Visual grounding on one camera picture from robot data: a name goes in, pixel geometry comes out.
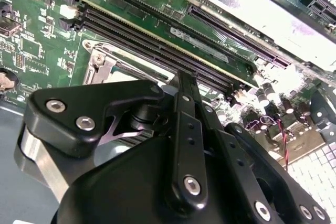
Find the silver CPU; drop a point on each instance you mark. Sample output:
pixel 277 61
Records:
pixel 123 76

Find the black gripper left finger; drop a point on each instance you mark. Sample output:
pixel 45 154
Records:
pixel 110 93

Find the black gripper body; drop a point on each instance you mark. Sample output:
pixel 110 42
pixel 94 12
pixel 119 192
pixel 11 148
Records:
pixel 118 187

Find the metal socket cover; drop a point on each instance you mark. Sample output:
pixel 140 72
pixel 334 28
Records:
pixel 131 62

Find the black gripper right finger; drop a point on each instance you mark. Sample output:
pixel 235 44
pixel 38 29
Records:
pixel 236 161

